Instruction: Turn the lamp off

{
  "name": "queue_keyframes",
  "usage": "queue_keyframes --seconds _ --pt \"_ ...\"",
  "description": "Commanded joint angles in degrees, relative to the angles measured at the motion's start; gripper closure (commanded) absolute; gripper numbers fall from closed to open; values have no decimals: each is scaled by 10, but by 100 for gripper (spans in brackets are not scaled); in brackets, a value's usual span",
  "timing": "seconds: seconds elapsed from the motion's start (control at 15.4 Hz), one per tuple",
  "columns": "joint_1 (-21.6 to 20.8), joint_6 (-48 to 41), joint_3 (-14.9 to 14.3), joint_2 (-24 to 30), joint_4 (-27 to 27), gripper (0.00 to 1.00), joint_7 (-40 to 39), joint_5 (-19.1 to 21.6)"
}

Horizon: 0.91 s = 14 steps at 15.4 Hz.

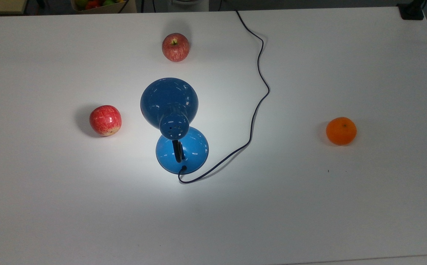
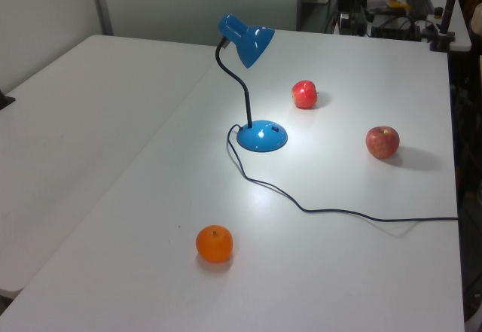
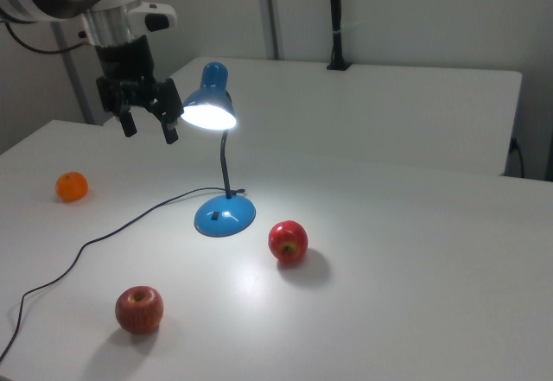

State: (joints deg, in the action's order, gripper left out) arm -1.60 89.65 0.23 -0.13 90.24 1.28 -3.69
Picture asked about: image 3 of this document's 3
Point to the pale red apple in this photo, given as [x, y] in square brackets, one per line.
[139, 310]

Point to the bright red apple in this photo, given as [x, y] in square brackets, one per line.
[288, 240]

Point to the grey partition frame post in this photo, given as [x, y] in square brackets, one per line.
[271, 9]

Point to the orange mandarin fruit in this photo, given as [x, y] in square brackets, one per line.
[71, 186]

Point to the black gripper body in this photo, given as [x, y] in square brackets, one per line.
[125, 65]

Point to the grey metal support post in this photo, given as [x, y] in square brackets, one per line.
[78, 87]

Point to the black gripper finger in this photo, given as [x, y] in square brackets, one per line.
[170, 131]
[129, 125]

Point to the blue desk lamp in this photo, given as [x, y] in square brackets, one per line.
[224, 219]

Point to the black clamped pole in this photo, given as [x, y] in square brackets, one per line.
[338, 18]

